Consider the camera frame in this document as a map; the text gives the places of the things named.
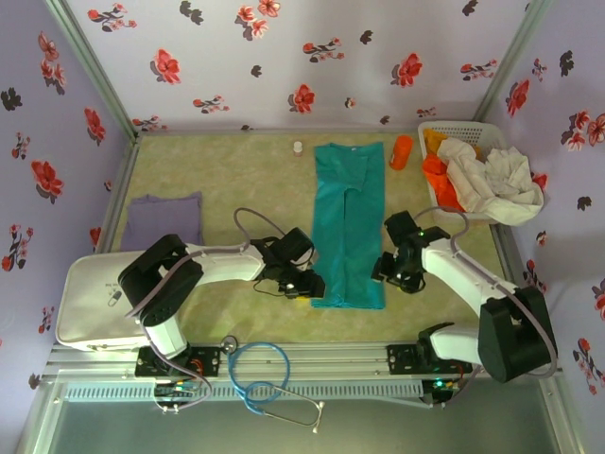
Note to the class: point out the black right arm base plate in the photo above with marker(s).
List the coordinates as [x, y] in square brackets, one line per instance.
[402, 359]

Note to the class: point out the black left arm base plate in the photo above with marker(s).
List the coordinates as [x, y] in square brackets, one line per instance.
[210, 361]

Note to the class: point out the folded purple t-shirt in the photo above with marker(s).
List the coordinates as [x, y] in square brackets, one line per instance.
[160, 217]

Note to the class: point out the orange cup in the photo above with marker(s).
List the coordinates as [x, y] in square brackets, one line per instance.
[402, 151]

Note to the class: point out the teal t-shirt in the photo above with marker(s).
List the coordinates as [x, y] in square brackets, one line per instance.
[364, 236]

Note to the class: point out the blue stethoscope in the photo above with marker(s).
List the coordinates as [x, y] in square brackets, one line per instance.
[230, 343]

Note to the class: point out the white plastic laundry basket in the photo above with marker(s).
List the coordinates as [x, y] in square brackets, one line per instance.
[468, 132]

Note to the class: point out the aluminium frame post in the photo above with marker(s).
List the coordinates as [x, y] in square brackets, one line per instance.
[98, 71]
[513, 57]

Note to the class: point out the aluminium table side rail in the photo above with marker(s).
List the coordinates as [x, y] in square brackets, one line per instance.
[118, 189]
[504, 246]

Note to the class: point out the orange t-shirt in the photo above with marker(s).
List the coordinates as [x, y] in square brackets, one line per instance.
[437, 182]

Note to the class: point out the white medicine bag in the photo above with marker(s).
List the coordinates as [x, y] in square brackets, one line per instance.
[85, 302]

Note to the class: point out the yellow t-shirt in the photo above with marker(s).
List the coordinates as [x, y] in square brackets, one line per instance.
[432, 141]

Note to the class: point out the small white pill bottle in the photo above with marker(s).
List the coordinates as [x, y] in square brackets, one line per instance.
[298, 149]

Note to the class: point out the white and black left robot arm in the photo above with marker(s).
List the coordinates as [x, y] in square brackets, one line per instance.
[222, 265]

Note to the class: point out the aluminium mounting rail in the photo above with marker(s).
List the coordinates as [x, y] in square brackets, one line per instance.
[331, 359]

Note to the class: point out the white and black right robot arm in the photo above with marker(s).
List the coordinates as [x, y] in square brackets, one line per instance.
[454, 279]

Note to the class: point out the crumpled white t-shirt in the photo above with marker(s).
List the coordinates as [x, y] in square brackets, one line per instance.
[501, 189]

